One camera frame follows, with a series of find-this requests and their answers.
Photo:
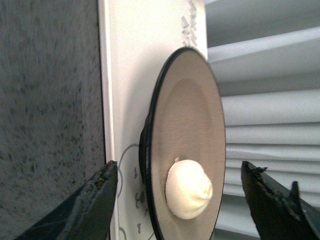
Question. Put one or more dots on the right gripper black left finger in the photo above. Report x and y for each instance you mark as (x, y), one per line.
(84, 215)

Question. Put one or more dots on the white steamed bun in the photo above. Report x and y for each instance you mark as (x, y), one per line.
(188, 189)

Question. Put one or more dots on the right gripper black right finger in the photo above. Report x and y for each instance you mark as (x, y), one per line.
(278, 213)

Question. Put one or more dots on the cream rectangular serving tray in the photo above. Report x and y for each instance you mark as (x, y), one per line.
(136, 39)

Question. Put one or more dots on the grey pleated curtain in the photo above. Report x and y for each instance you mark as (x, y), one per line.
(265, 55)

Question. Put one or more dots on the beige plate with black rim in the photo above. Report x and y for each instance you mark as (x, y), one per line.
(185, 121)

